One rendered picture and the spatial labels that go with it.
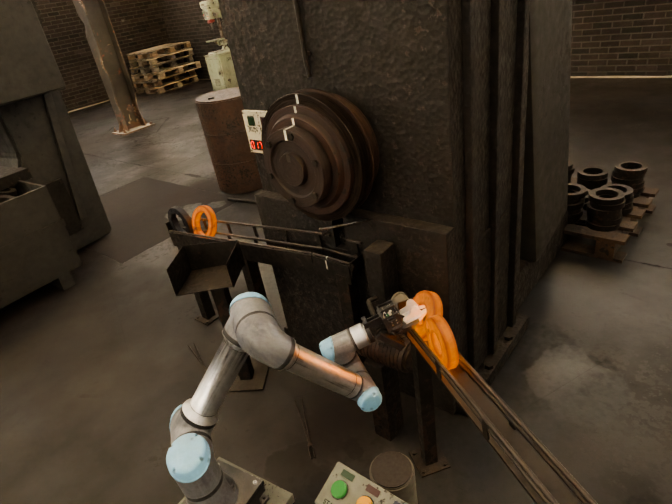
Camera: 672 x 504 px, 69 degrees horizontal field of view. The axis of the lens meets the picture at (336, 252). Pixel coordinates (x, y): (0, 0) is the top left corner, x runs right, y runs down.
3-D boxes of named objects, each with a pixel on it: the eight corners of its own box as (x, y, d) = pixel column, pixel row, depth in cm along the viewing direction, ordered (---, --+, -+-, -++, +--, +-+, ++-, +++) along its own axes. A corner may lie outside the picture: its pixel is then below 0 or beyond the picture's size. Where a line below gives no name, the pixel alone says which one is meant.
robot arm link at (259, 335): (260, 328, 119) (393, 393, 144) (252, 306, 129) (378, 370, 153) (233, 364, 121) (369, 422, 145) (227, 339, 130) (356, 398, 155)
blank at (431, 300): (428, 283, 158) (419, 281, 157) (449, 306, 145) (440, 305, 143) (411, 324, 163) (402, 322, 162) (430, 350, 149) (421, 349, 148)
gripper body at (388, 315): (400, 312, 146) (364, 329, 147) (408, 331, 151) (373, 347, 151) (392, 297, 153) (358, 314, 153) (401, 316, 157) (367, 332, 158)
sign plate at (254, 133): (254, 150, 213) (244, 109, 204) (297, 155, 197) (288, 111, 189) (250, 152, 212) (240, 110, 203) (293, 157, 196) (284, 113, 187)
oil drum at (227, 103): (250, 168, 527) (229, 84, 483) (289, 175, 492) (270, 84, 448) (207, 189, 490) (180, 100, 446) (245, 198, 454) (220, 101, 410)
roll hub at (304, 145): (281, 195, 185) (265, 123, 172) (338, 207, 169) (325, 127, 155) (271, 201, 182) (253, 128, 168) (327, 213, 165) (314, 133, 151)
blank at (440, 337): (433, 305, 143) (422, 308, 143) (456, 331, 129) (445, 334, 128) (438, 348, 149) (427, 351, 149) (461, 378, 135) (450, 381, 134)
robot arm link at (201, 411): (163, 462, 140) (247, 307, 128) (162, 425, 153) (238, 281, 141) (202, 468, 146) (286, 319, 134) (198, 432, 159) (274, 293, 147)
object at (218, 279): (223, 364, 255) (182, 245, 220) (272, 360, 251) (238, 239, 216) (212, 393, 237) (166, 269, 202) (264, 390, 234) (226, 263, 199)
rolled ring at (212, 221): (207, 247, 250) (213, 246, 252) (214, 214, 243) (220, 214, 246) (188, 232, 260) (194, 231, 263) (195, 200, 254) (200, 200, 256)
